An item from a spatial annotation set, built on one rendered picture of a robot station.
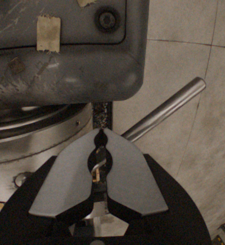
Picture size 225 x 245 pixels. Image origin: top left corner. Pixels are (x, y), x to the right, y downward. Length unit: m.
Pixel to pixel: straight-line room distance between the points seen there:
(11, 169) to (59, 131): 0.09
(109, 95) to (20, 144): 0.13
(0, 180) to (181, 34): 1.71
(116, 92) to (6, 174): 0.20
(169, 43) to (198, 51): 0.38
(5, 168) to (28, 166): 0.03
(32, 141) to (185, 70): 1.71
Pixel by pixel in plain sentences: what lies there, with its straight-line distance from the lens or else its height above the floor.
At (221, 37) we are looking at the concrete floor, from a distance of 2.10.
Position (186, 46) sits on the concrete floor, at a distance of 1.75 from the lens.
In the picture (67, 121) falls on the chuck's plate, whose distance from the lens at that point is 0.23.
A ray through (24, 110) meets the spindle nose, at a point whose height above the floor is 1.17.
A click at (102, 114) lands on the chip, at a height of 0.59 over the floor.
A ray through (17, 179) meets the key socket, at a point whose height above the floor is 1.23.
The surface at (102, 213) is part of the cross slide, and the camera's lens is 0.92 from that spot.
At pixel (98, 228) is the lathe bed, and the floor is 0.86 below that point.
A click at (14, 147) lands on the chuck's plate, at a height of 1.23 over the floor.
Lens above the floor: 1.39
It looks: 59 degrees down
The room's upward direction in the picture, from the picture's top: 157 degrees clockwise
